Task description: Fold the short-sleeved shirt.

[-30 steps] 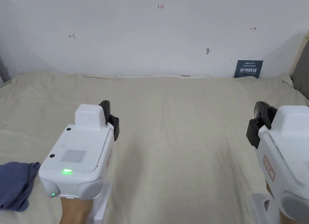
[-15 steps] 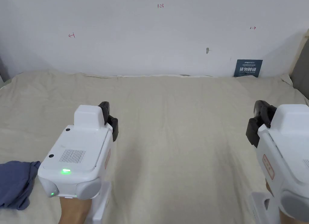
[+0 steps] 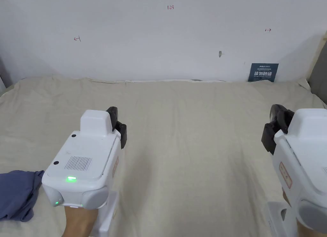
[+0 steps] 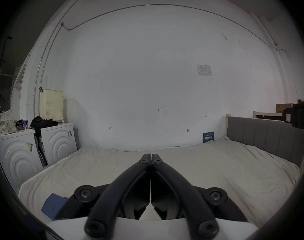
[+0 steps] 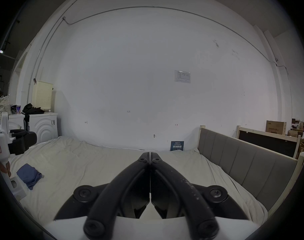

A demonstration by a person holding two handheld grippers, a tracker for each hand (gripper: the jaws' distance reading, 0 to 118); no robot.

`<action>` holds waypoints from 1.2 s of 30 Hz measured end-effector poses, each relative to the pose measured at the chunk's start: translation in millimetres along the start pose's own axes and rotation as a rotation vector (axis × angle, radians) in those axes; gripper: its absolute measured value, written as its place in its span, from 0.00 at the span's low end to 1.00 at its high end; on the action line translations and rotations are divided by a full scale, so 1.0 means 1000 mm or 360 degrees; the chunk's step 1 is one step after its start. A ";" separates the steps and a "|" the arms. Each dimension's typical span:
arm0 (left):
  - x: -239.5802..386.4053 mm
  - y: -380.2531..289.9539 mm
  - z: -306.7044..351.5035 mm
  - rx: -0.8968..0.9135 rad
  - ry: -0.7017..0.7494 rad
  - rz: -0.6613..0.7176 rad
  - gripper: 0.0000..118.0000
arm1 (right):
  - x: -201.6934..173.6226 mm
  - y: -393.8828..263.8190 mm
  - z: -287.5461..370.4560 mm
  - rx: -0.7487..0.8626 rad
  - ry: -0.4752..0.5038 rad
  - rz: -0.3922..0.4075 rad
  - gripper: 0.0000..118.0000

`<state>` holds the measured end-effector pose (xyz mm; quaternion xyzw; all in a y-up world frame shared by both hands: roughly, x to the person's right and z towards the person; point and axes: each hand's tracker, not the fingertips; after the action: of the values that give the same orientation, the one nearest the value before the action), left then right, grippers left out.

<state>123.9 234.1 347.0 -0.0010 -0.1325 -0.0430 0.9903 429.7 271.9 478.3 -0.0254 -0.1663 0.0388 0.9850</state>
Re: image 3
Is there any dark blue garment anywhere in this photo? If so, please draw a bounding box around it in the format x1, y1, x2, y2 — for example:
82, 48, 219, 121
0, 170, 45, 222

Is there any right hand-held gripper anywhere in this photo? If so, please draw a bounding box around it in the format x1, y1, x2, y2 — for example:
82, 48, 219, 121
261, 104, 327, 237

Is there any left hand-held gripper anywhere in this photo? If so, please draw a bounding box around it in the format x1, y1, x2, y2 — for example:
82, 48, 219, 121
42, 106, 128, 235

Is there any person's right hand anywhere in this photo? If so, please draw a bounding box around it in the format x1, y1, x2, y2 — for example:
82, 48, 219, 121
282, 188, 327, 237

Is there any person's left hand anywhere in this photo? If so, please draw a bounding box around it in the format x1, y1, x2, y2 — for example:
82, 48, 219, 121
61, 206, 101, 237

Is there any dark blue printed card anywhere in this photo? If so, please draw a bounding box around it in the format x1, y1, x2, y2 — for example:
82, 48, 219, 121
247, 63, 279, 83

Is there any grey padded headboard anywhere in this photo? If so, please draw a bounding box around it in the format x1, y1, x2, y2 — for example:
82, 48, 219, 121
307, 30, 327, 105

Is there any bed with beige sheet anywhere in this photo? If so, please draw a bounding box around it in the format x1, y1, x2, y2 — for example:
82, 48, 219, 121
0, 74, 327, 237

